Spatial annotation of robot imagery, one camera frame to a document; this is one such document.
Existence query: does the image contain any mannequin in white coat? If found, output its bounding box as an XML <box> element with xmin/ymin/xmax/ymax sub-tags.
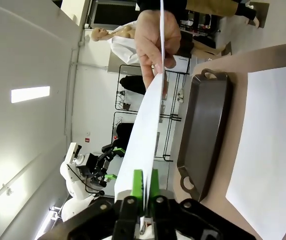
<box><xmin>91</xmin><ymin>21</ymin><xmax>233</xmax><ymax>66</ymax></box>

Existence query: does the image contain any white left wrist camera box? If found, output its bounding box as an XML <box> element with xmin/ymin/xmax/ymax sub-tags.
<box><xmin>66</xmin><ymin>142</ymin><xmax>83</xmax><ymax>166</ymax></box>

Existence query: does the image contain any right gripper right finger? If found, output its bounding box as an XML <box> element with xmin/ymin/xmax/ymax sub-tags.
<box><xmin>147</xmin><ymin>169</ymin><xmax>256</xmax><ymax>240</ymax></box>

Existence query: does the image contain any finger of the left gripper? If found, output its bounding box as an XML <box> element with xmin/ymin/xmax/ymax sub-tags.
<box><xmin>102</xmin><ymin>146</ymin><xmax>126</xmax><ymax>161</ymax></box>
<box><xmin>95</xmin><ymin>174</ymin><xmax>118</xmax><ymax>187</ymax></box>

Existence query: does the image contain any rectangular ceiling light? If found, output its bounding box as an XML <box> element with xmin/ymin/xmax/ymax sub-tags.
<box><xmin>11</xmin><ymin>86</ymin><xmax>51</xmax><ymax>104</ymax></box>

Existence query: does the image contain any black wire rack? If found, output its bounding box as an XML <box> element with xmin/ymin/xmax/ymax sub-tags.
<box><xmin>113</xmin><ymin>64</ymin><xmax>191</xmax><ymax>162</ymax></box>

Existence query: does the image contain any person's right hand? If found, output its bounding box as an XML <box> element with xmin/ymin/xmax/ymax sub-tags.
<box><xmin>134</xmin><ymin>9</ymin><xmax>183</xmax><ymax>90</ymax></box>

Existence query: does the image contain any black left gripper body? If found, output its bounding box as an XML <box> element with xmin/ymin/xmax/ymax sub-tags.
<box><xmin>82</xmin><ymin>152</ymin><xmax>108</xmax><ymax>187</ymax></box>

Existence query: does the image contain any white A4 paper sheet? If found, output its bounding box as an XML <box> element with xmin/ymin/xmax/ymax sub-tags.
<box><xmin>114</xmin><ymin>0</ymin><xmax>168</xmax><ymax>221</ymax></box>
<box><xmin>224</xmin><ymin>64</ymin><xmax>286</xmax><ymax>237</ymax></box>

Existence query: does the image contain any black garment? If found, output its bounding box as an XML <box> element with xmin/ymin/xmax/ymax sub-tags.
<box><xmin>114</xmin><ymin>122</ymin><xmax>136</xmax><ymax>151</ymax></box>
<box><xmin>119</xmin><ymin>74</ymin><xmax>149</xmax><ymax>96</ymax></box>

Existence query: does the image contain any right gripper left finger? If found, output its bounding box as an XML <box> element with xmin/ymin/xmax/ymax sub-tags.
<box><xmin>39</xmin><ymin>169</ymin><xmax>146</xmax><ymax>240</ymax></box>

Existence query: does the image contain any dark brown plastic tray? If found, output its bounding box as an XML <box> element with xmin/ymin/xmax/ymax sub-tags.
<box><xmin>176</xmin><ymin>68</ymin><xmax>233</xmax><ymax>203</ymax></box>

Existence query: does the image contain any dark window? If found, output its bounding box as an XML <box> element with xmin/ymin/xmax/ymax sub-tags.
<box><xmin>92</xmin><ymin>0</ymin><xmax>140</xmax><ymax>25</ymax></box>

